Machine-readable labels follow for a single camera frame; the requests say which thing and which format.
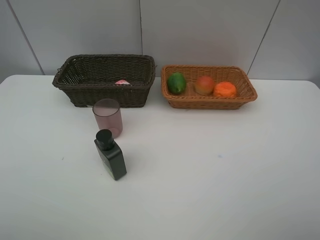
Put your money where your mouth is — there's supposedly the red yellow peach fruit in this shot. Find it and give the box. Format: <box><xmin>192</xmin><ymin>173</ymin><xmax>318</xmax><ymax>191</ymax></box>
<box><xmin>194</xmin><ymin>76</ymin><xmax>215</xmax><ymax>96</ymax></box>

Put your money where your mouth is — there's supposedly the translucent pink plastic cup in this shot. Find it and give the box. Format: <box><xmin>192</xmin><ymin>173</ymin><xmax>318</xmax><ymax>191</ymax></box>
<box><xmin>92</xmin><ymin>98</ymin><xmax>123</xmax><ymax>138</ymax></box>

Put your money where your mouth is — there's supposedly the pink bottle white cap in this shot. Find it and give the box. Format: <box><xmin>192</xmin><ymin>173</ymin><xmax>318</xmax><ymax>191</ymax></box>
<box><xmin>114</xmin><ymin>79</ymin><xmax>130</xmax><ymax>85</ymax></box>

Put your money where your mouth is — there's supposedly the green lime fruit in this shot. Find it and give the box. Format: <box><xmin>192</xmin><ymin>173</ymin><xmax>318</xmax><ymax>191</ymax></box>
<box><xmin>166</xmin><ymin>72</ymin><xmax>187</xmax><ymax>95</ymax></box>

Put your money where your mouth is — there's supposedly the orange tangerine fruit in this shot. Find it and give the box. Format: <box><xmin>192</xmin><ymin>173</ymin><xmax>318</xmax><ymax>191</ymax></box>
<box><xmin>213</xmin><ymin>81</ymin><xmax>237</xmax><ymax>98</ymax></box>

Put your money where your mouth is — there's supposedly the dark green square bottle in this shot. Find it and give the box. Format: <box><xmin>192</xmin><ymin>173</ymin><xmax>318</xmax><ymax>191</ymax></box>
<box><xmin>94</xmin><ymin>129</ymin><xmax>127</xmax><ymax>181</ymax></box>

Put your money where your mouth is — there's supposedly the dark brown wicker basket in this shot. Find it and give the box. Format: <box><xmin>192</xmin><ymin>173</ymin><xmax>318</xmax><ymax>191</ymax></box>
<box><xmin>52</xmin><ymin>54</ymin><xmax>156</xmax><ymax>108</ymax></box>

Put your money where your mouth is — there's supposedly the orange wicker basket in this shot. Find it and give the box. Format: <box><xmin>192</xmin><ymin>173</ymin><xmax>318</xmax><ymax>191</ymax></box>
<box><xmin>161</xmin><ymin>64</ymin><xmax>258</xmax><ymax>110</ymax></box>

